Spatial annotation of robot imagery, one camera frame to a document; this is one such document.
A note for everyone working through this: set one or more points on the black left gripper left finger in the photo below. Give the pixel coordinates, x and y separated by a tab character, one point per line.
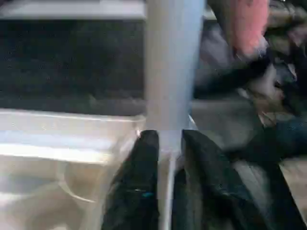
134	191

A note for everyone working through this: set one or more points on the white plastic table leg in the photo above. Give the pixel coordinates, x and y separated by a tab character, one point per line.
172	60

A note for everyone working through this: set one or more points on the white plastic table top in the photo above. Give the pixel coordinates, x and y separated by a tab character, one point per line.
48	148

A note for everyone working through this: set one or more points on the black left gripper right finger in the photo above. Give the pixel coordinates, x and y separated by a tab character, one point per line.
204	191

